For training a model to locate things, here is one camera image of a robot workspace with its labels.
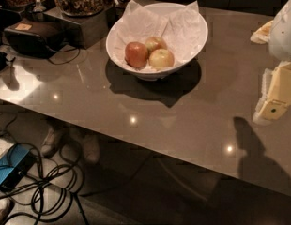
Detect white ceramic bowl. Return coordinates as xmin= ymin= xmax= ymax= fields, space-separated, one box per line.
xmin=105 ymin=2 xmax=209 ymax=82

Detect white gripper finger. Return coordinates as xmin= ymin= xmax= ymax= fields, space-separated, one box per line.
xmin=253 ymin=68 xmax=274 ymax=126

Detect black floor cables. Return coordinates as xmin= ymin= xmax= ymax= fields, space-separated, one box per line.
xmin=0 ymin=111 xmax=90 ymax=225

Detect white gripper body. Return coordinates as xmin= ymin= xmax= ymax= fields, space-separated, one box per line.
xmin=268 ymin=0 xmax=291 ymax=62

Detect white paper liner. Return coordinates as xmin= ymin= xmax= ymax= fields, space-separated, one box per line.
xmin=112 ymin=0 xmax=202 ymax=73

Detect black card terminal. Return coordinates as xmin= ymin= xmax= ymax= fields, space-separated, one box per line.
xmin=4 ymin=19 xmax=65 ymax=58

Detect black terminal cable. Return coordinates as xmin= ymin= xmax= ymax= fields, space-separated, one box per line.
xmin=46 ymin=45 xmax=82 ymax=66

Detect blue box on floor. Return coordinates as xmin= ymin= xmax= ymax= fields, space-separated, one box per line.
xmin=0 ymin=145 xmax=31 ymax=192

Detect metal scoop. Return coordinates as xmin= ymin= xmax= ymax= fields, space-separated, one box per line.
xmin=33 ymin=0 xmax=46 ymax=12

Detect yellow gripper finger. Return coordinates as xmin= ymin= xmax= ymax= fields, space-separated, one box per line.
xmin=268 ymin=61 xmax=291 ymax=120

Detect white shoe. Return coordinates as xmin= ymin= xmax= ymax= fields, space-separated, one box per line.
xmin=83 ymin=134 xmax=100 ymax=164
xmin=40 ymin=127 xmax=64 ymax=158

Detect left white shoe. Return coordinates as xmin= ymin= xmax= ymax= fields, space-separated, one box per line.
xmin=40 ymin=127 xmax=64 ymax=158

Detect red apple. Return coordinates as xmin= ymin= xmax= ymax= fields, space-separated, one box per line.
xmin=125 ymin=41 xmax=148 ymax=68

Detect right white shoe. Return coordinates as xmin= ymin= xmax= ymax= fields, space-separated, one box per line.
xmin=83 ymin=134 xmax=100 ymax=164

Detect yellow-green front apple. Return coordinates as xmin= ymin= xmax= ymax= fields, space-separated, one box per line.
xmin=148 ymin=49 xmax=175 ymax=69

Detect small back apple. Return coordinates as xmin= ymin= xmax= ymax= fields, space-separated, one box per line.
xmin=145 ymin=37 xmax=167 ymax=53

